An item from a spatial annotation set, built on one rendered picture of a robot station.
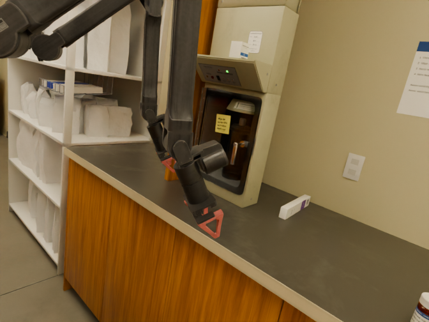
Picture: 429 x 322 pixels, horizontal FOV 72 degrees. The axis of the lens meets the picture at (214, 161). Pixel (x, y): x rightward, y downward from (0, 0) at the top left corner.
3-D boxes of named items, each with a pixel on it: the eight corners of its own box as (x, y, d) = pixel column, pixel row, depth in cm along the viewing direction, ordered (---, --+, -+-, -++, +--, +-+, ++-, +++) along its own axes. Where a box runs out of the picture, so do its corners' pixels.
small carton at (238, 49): (236, 60, 113) (239, 43, 112) (246, 61, 110) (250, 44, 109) (228, 57, 109) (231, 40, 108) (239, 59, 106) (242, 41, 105)
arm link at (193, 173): (169, 160, 72) (174, 167, 67) (195, 149, 74) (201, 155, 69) (179, 183, 75) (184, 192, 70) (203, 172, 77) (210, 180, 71)
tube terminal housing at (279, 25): (222, 176, 160) (250, 23, 140) (273, 197, 140) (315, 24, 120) (189, 181, 141) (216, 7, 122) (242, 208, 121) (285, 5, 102)
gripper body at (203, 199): (205, 190, 81) (196, 167, 78) (219, 206, 72) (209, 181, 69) (184, 200, 80) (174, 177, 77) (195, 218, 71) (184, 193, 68)
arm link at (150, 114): (140, 108, 117) (143, 111, 109) (167, 97, 119) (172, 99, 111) (152, 135, 121) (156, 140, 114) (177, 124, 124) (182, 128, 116)
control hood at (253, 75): (205, 82, 129) (208, 58, 127) (267, 92, 109) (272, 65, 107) (186, 78, 120) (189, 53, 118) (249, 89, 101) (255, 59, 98)
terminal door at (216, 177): (191, 172, 139) (205, 86, 129) (242, 196, 120) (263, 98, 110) (190, 172, 138) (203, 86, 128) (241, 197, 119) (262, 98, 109)
